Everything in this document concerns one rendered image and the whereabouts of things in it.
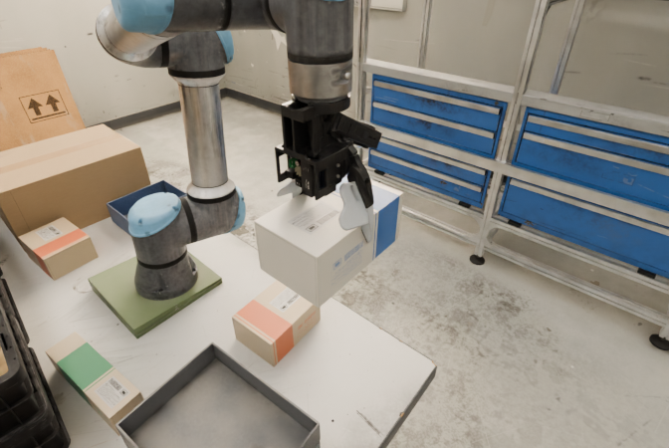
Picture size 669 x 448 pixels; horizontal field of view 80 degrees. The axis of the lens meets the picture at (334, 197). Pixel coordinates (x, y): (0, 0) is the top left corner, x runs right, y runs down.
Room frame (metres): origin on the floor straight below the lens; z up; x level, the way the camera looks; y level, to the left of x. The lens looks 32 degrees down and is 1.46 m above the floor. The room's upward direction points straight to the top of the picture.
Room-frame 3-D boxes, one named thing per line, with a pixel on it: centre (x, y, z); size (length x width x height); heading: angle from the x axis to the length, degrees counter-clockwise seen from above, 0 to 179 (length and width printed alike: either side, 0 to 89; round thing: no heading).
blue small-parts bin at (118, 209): (1.08, 0.60, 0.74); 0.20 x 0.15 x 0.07; 140
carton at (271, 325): (0.62, 0.13, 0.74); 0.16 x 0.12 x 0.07; 143
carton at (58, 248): (0.87, 0.78, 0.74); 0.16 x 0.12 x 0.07; 54
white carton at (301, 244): (0.49, 0.00, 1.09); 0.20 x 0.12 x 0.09; 140
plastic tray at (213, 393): (0.35, 0.19, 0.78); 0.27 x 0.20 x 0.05; 54
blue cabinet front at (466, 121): (1.91, -0.48, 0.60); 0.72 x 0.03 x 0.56; 50
